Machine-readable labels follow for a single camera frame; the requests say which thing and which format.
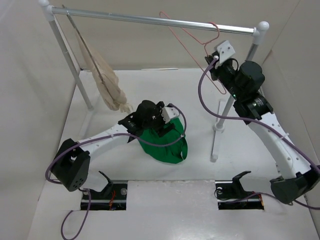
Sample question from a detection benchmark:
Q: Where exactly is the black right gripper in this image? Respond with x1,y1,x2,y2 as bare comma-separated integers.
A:
205,56,243,100

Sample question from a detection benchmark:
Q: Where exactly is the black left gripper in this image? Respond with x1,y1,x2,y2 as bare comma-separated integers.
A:
142,103,174,136

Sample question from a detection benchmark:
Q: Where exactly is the pink wire hanger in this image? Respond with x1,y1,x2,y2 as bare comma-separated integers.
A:
159,10,227,95

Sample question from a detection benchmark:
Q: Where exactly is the green t shirt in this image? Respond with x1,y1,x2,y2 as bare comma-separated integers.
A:
136,103,188,165

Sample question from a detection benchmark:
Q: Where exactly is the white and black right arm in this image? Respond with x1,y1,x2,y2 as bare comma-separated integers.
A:
204,51,320,205

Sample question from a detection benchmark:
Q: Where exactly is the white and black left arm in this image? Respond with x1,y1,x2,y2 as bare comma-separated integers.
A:
46,100,180,199

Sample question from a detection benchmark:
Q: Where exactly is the beige garment on hanger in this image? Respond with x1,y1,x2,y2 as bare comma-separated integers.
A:
75,32,132,114

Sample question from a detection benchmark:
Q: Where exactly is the white and metal clothes rack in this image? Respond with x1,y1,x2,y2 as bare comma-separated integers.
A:
38,0,270,162

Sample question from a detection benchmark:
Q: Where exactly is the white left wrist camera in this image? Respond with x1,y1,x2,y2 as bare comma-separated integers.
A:
161,106,180,124

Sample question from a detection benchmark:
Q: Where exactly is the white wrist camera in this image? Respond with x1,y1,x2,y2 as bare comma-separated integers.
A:
161,106,180,124
214,40,236,68

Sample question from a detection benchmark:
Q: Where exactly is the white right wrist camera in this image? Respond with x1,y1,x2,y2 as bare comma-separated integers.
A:
214,40,236,68

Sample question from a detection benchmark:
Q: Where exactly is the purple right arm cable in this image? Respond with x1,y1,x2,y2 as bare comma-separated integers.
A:
197,57,320,210

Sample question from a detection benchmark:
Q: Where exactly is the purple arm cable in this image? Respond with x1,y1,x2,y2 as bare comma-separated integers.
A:
44,103,187,240
197,57,320,210

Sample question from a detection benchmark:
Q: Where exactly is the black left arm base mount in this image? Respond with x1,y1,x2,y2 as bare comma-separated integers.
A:
80,171,128,211

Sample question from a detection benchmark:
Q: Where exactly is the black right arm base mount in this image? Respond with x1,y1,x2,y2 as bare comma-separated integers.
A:
214,171,265,210

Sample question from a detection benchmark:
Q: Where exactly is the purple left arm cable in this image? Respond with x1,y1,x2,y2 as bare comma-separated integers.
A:
44,103,187,240

